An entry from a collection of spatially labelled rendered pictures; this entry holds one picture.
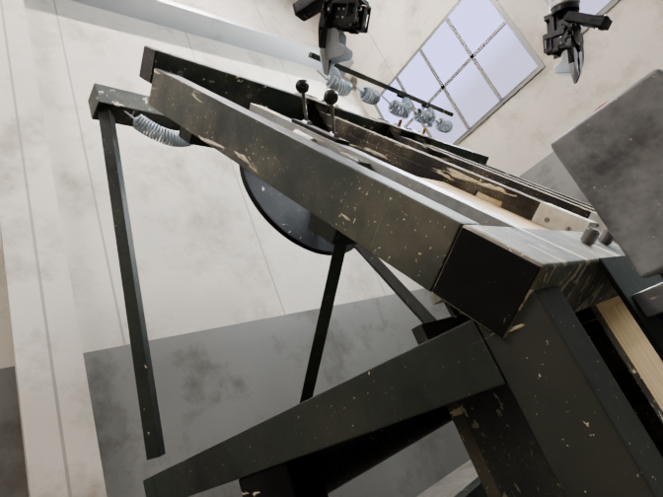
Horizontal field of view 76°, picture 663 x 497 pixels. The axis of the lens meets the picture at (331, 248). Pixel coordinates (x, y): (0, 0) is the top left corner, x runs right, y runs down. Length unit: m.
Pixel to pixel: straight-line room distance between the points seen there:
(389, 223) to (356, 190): 0.09
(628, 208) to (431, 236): 0.24
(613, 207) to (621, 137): 0.07
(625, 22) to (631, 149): 4.22
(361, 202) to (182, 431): 2.41
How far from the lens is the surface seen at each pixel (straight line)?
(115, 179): 1.79
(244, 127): 0.99
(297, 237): 2.01
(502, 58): 5.11
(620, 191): 0.54
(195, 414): 2.98
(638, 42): 4.66
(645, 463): 0.61
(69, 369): 2.79
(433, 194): 0.92
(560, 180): 4.38
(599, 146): 0.56
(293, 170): 0.84
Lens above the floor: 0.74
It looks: 20 degrees up
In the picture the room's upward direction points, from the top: 23 degrees counter-clockwise
